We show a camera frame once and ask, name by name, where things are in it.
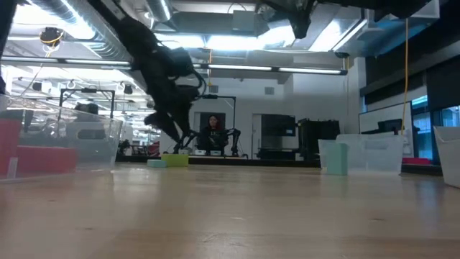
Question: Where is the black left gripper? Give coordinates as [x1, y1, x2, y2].
[142, 46, 202, 142]

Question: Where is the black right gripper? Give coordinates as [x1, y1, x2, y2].
[258, 0, 319, 40]

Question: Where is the yellow-green block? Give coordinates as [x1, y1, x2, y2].
[160, 153, 190, 168]

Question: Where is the long red block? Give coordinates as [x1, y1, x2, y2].
[0, 118, 23, 178]
[14, 145, 79, 174]

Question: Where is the person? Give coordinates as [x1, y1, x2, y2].
[74, 102, 100, 116]
[196, 114, 230, 152]

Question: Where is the long ceiling light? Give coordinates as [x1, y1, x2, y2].
[0, 55, 349, 76]

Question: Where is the clear plastic bin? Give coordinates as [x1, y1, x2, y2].
[0, 94, 124, 183]
[318, 133, 404, 176]

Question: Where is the black monitor cabinet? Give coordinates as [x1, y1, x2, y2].
[261, 114, 297, 160]

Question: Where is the black computer monitor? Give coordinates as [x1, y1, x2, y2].
[377, 118, 403, 136]

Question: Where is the red flat object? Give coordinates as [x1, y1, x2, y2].
[402, 157, 431, 166]

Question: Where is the pale grey plastic bin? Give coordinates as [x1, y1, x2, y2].
[433, 125, 460, 188]

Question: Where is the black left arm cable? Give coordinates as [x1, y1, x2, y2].
[188, 66, 208, 100]

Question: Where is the black background gantry frame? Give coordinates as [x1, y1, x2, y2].
[183, 94, 237, 156]

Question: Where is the orange hanging cord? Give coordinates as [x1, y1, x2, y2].
[206, 48, 213, 88]

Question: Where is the black aluminium table frame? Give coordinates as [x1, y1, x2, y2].
[117, 154, 443, 176]

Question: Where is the yellow hanging cable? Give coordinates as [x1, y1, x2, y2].
[400, 17, 410, 136]

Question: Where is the round silver ventilation duct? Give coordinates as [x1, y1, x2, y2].
[28, 0, 177, 95]

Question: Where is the black ceiling cord reel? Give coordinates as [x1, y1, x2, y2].
[38, 26, 66, 48]

